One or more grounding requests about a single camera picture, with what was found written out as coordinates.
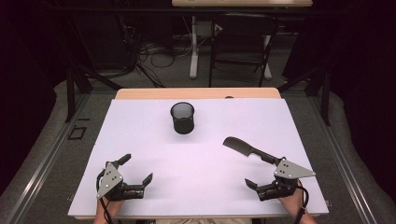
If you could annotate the person's left hand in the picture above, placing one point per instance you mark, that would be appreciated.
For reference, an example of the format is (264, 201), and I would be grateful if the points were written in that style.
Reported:
(107, 207)

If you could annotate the person's right hand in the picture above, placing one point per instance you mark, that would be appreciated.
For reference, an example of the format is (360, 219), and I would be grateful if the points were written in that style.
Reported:
(292, 203)

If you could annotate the light wooden table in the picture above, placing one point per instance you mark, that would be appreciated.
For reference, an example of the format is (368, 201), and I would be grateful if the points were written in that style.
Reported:
(193, 93)

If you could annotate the beige background desk top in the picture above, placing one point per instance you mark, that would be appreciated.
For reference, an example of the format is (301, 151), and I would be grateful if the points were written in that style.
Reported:
(241, 2)

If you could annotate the black folding chair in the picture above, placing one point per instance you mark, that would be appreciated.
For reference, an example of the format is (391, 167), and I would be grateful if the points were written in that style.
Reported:
(244, 46)

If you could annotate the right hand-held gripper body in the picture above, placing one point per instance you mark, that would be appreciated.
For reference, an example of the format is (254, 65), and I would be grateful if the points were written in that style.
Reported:
(291, 171)

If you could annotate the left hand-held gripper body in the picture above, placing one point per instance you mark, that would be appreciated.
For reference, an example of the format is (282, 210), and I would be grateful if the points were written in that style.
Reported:
(109, 181)

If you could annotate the white foam board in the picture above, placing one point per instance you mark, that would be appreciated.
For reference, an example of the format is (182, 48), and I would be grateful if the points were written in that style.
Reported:
(193, 165)

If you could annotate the black metal frame stand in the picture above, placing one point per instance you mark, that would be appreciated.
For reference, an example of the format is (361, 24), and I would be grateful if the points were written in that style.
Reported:
(323, 93)
(71, 93)

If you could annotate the white desk leg frame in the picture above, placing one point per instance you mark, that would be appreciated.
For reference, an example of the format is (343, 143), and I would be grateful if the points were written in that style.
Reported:
(194, 59)

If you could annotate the grey metal floor rail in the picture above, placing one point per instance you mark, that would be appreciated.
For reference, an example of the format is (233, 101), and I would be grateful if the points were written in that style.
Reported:
(345, 168)
(43, 165)

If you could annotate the black mesh pen holder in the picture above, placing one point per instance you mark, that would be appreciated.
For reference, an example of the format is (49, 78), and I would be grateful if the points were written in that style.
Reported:
(183, 119)

